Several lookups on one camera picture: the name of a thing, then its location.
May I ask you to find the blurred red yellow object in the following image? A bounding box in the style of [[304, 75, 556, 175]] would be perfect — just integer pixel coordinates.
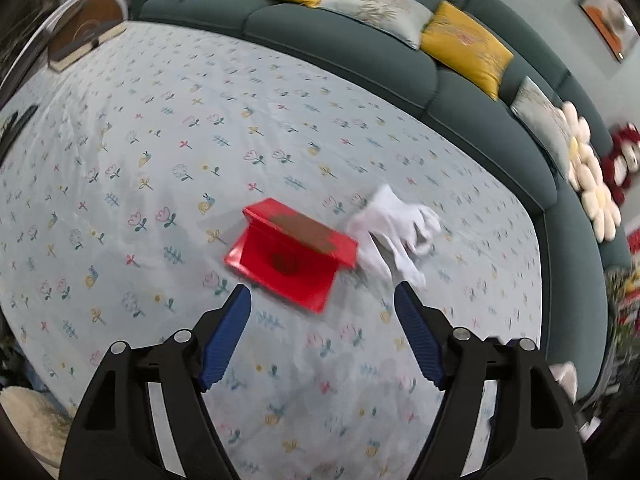
[[605, 230, 640, 351]]

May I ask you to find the floral light-blue tablecloth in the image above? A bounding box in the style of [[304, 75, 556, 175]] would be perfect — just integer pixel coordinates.
[[0, 20, 546, 480]]

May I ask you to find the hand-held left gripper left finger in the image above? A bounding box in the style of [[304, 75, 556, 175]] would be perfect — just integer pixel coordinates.
[[60, 284, 252, 480]]

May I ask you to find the white flower-shaped pillow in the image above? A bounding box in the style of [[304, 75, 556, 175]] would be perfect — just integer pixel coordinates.
[[560, 101, 601, 191], [580, 157, 622, 243]]

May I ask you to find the white cloth glove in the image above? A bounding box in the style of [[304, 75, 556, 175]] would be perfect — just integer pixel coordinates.
[[346, 183, 443, 288]]

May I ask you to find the dark green sofa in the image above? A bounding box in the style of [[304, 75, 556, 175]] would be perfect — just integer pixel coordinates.
[[110, 0, 631, 406]]

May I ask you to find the cream fluffy rug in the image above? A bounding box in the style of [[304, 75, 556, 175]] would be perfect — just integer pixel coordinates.
[[0, 385, 71, 480]]

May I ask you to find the red cardboard box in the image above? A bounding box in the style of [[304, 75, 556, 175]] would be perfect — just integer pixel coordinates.
[[224, 198, 359, 314]]

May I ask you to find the red monkey plush toy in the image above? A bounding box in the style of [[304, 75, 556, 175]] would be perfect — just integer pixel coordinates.
[[600, 121, 640, 206]]

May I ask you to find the grey embroidered cushion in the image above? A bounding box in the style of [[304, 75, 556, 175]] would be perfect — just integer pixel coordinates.
[[510, 75, 576, 181], [319, 0, 435, 51]]

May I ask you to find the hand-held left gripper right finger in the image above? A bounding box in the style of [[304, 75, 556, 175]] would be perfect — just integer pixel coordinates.
[[394, 282, 588, 480]]

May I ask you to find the white fluffy object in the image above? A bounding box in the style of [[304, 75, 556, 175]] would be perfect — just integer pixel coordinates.
[[547, 360, 581, 401]]

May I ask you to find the framed wall picture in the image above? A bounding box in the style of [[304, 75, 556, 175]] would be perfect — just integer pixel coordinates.
[[577, 0, 640, 63]]

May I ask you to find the black pen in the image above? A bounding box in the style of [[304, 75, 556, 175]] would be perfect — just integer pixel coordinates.
[[0, 105, 40, 156]]

